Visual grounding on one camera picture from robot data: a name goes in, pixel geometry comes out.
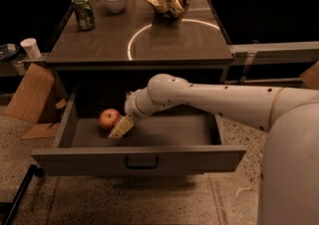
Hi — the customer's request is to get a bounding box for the brown cardboard sheet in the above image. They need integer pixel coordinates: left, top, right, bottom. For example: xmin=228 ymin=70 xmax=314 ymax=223
xmin=5 ymin=63 xmax=66 ymax=123

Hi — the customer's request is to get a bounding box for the red apple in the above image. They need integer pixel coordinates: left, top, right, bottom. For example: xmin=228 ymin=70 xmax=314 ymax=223
xmin=99 ymin=109 xmax=121 ymax=130

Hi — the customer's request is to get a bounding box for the white paper cup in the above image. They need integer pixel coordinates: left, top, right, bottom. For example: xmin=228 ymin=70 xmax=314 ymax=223
xmin=20 ymin=38 xmax=41 ymax=59

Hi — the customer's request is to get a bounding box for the black drawer handle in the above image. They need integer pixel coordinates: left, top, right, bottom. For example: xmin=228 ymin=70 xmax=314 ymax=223
xmin=125 ymin=157 xmax=160 ymax=170

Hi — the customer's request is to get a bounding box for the flat cardboard piece on floor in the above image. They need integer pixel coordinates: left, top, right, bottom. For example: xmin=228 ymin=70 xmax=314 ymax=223
xmin=21 ymin=123 xmax=60 ymax=139

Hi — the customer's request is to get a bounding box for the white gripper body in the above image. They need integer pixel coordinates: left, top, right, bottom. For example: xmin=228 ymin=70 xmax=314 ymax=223
xmin=125 ymin=89 xmax=165 ymax=122

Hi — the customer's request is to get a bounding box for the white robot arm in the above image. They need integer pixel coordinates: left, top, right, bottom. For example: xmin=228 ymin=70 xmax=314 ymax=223
xmin=110 ymin=74 xmax=319 ymax=225

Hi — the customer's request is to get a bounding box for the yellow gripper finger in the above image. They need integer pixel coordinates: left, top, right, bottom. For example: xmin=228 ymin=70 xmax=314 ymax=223
xmin=108 ymin=115 xmax=134 ymax=138

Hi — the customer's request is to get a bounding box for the yellow chip bag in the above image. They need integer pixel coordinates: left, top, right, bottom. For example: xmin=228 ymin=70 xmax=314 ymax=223
xmin=146 ymin=0 xmax=190 ymax=19

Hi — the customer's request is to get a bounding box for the grey open drawer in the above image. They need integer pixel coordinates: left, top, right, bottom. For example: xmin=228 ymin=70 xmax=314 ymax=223
xmin=32 ymin=83 xmax=246 ymax=177

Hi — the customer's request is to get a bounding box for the dark grey cabinet counter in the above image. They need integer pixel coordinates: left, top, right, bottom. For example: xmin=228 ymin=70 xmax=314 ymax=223
xmin=47 ymin=0 xmax=234 ymax=72

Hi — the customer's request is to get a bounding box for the green soda can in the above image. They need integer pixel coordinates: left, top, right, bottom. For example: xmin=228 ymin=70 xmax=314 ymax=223
xmin=71 ymin=0 xmax=95 ymax=31

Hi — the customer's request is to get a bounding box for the black metal stand leg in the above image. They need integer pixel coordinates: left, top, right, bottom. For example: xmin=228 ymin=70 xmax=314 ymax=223
xmin=0 ymin=164 xmax=44 ymax=225

